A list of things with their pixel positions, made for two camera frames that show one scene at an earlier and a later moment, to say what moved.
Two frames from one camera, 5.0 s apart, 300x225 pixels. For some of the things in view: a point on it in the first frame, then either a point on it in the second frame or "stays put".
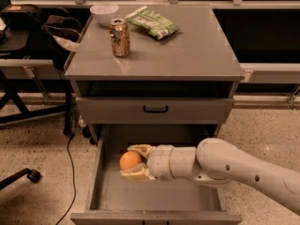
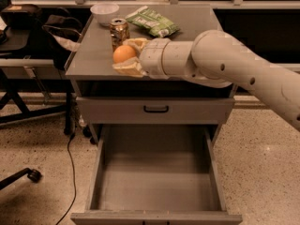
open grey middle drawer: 115,201 stays put
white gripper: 158,162 → 152,59
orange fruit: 129,159 → 123,52
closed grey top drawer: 154,110 stays put
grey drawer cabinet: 188,78 stays put
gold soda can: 119,33 stays put
